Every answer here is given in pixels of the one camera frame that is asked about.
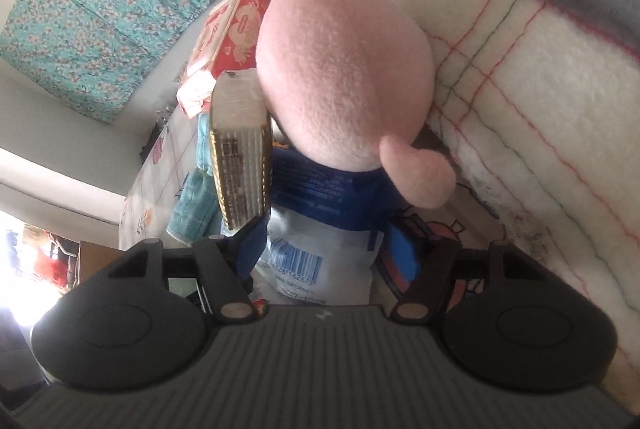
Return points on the teal checked towel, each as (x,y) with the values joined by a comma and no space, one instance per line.
(195,204)

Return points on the red white plastic packet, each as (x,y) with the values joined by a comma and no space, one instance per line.
(195,94)

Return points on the teal floral curtain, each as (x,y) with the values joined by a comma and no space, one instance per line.
(100,9)

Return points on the pink white plush toy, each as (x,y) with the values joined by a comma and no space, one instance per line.
(345,69)

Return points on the blue white tissue packet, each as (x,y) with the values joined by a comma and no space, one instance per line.
(320,254)

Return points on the white striped blanket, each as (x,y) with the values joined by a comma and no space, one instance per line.
(525,109)

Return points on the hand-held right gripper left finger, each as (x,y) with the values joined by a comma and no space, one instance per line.
(250,249)

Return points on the red white wet wipes pack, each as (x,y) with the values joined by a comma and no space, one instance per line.
(235,24)

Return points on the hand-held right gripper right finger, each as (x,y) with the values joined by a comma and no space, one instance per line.
(406,254)

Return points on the gold box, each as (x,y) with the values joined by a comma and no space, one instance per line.
(240,149)

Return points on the brown cardboard box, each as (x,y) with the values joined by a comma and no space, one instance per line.
(100,264)

